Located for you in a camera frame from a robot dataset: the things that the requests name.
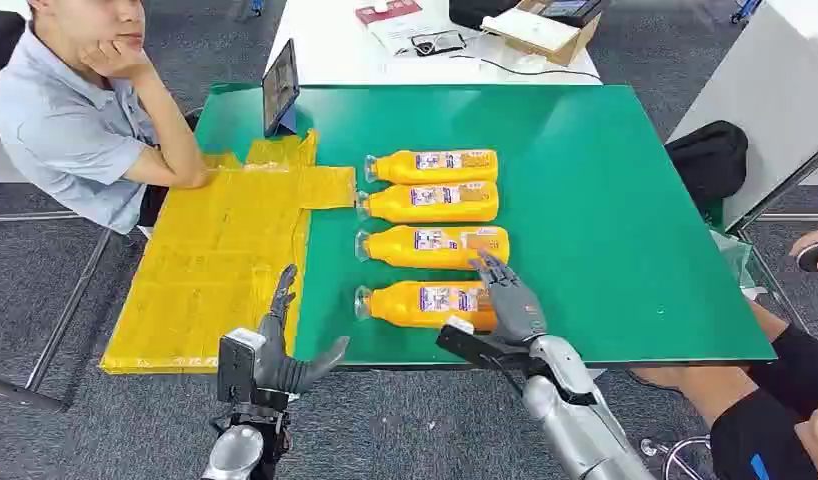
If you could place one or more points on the person in black shorts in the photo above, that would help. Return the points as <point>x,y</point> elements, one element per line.
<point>760,430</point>

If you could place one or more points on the black device with screen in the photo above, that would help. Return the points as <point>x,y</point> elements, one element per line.
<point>568,10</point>

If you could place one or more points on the metal floor bar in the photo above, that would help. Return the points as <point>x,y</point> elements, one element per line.
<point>25,394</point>

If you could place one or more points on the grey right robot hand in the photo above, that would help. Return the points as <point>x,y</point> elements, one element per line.
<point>515,308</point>

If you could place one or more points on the black chair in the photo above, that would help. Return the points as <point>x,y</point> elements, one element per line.
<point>1,36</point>

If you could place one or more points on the clear plastic bag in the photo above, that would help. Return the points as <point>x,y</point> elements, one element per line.
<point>734,255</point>

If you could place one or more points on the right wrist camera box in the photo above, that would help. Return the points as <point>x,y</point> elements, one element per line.
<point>468,344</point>

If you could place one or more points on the seated person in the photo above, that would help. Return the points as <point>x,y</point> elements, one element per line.
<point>64,132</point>

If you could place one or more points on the black bag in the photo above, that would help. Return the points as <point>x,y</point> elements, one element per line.
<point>478,12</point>

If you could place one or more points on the orange drink bottle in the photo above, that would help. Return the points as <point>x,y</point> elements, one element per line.
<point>389,205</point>
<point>396,250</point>
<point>396,306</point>
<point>396,167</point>

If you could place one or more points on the metal table leg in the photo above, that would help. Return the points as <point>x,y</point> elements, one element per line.
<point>68,311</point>

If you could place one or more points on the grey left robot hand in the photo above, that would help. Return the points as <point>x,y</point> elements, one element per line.
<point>275,358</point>

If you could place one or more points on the black tablet on stand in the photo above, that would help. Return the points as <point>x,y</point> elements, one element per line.
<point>280,86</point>

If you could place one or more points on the yellow sheet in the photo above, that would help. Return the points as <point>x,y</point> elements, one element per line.
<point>204,278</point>

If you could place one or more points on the red and white booklet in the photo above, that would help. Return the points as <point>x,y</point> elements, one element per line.
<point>386,12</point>

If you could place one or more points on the green table mat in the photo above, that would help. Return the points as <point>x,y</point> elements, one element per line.
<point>581,199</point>

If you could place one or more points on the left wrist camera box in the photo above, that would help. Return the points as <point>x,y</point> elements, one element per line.
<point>237,364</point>

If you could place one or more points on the cardboard box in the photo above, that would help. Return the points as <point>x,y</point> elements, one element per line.
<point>548,40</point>

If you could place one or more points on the black framed glasses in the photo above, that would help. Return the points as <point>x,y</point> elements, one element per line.
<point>439,43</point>

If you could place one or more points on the black backpack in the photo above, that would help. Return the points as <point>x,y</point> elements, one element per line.
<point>707,162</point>

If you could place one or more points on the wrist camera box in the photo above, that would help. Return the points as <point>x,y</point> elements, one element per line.
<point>237,364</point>
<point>468,344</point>

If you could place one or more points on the black handheld device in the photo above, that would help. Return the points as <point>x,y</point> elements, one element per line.
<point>816,257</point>

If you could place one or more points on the white paper sheet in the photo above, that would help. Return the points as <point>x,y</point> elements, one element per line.
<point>399,30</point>

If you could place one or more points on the white side table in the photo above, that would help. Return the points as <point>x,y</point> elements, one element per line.
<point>767,99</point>

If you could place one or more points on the chrome chair base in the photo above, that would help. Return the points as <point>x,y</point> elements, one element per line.
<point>674,454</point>

